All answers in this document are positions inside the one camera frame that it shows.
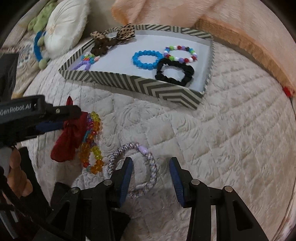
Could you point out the red velvet bow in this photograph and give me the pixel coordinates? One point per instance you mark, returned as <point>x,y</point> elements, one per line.
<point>70,139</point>

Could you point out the striped rectangular tray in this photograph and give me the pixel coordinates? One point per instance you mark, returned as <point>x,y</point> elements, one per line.
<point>132,66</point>

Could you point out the quilted beige bedspread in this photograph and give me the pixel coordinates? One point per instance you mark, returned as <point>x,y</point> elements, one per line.
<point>242,135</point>

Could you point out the white round fringed cushion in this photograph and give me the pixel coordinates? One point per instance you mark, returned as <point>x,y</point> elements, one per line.
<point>65,26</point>

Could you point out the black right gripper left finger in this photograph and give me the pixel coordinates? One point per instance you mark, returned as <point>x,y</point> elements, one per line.
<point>99,218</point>

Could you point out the leopard print bow scrunchie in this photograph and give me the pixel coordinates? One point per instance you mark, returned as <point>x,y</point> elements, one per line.
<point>102,43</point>

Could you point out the black scrunchie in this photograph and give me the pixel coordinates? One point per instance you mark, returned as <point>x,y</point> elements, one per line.
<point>174,72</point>

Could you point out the grey upholstered headboard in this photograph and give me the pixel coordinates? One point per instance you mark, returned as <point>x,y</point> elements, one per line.
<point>100,17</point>

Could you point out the person's left hand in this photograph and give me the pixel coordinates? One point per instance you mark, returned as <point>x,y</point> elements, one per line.
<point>17,179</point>

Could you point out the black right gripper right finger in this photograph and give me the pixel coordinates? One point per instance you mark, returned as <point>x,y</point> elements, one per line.
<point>194,194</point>

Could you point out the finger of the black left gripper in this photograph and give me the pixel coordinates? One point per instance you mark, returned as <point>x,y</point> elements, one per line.
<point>57,115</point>

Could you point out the embroidered floral pillow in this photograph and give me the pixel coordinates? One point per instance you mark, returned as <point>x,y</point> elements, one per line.
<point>28,66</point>

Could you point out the small red object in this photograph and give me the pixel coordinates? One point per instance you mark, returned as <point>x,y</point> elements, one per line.
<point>287,91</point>

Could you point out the peach fringed blanket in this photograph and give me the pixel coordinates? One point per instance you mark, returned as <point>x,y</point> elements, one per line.
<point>249,25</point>

